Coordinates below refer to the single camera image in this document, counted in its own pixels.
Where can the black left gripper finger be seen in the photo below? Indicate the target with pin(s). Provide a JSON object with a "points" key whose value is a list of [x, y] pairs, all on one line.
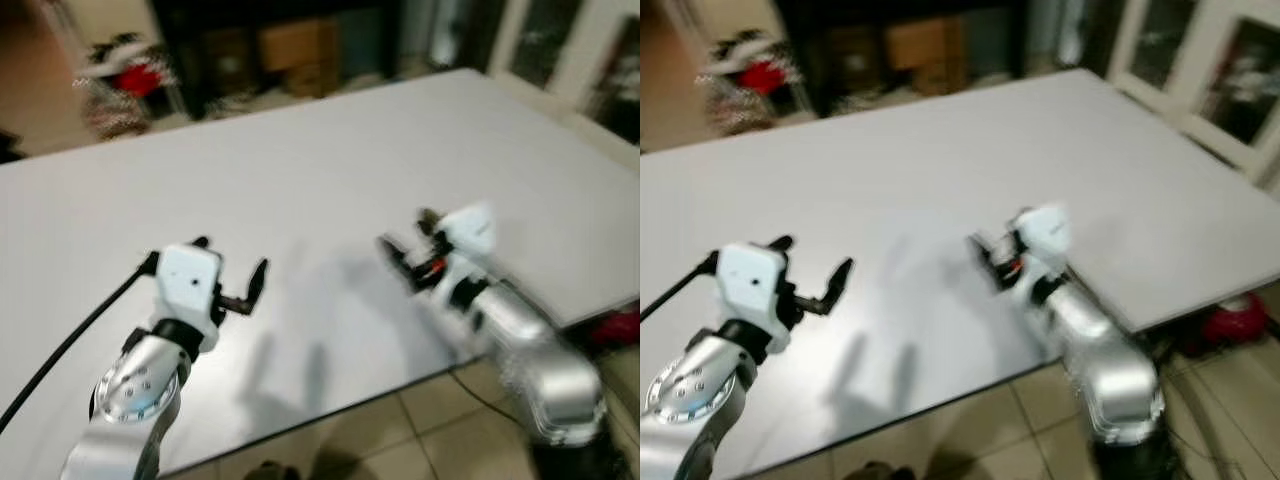
{"points": [[257, 284], [781, 243], [201, 242], [840, 283]]}

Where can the brown cardboard box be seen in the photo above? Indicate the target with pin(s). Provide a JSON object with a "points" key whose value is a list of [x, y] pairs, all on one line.
{"points": [[925, 55], [298, 55]]}

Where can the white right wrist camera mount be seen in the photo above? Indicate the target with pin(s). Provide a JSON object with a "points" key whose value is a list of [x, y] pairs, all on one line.
{"points": [[468, 235], [1042, 235]]}

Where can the red round object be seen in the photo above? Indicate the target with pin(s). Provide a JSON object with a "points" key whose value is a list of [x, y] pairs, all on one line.
{"points": [[618, 328], [1235, 320]]}

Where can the red and white patterned bag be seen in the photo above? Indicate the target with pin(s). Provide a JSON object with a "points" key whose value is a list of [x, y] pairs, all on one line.
{"points": [[750, 85], [125, 85]]}

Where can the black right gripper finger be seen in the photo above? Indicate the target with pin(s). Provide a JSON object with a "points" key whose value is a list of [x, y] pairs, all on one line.
{"points": [[428, 218], [395, 258], [982, 258], [1020, 217]]}

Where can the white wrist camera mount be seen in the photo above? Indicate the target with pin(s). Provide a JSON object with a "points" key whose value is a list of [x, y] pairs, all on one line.
{"points": [[468, 235], [1042, 235], [750, 285], [188, 285]]}

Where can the dark shelf cabinet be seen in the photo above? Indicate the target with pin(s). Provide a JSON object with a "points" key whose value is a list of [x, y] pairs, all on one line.
{"points": [[220, 50], [850, 50]]}

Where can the white glazed door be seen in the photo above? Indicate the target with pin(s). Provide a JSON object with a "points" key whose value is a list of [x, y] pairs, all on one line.
{"points": [[1200, 70], [590, 60]]}

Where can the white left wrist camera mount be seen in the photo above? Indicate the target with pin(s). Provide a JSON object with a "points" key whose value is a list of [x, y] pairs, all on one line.
{"points": [[750, 285], [188, 285]]}

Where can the black robot leg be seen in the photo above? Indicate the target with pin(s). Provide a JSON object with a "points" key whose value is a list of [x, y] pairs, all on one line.
{"points": [[1140, 462]]}

